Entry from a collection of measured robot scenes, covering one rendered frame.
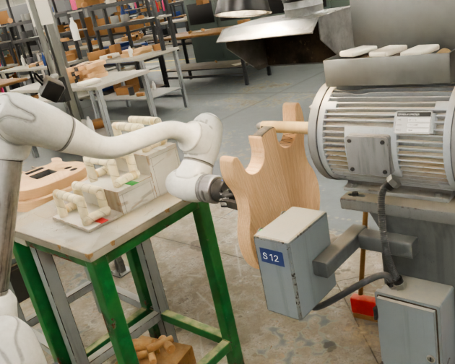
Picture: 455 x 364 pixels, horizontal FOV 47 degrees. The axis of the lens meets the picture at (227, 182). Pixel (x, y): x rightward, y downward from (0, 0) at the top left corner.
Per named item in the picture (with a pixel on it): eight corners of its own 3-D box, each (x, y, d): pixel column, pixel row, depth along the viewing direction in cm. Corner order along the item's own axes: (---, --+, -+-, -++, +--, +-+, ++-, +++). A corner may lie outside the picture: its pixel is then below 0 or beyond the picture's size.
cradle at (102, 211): (113, 212, 193) (111, 204, 191) (87, 226, 185) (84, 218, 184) (108, 211, 195) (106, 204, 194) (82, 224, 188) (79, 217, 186)
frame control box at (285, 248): (404, 308, 124) (396, 209, 115) (362, 364, 110) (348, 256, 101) (315, 284, 140) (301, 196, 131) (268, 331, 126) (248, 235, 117)
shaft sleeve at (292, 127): (323, 126, 138) (318, 119, 136) (318, 136, 137) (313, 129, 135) (268, 125, 150) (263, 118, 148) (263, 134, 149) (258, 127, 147)
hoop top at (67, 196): (87, 202, 186) (84, 194, 184) (79, 206, 184) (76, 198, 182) (59, 195, 200) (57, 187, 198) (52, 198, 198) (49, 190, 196)
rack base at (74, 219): (124, 214, 193) (123, 211, 193) (89, 232, 183) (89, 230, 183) (84, 204, 212) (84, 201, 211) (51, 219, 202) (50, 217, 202)
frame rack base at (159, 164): (185, 183, 212) (176, 142, 206) (157, 198, 203) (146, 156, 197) (144, 175, 231) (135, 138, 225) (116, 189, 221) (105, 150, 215)
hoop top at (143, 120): (163, 123, 205) (161, 115, 204) (157, 126, 203) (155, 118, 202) (133, 121, 219) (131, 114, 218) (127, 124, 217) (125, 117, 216)
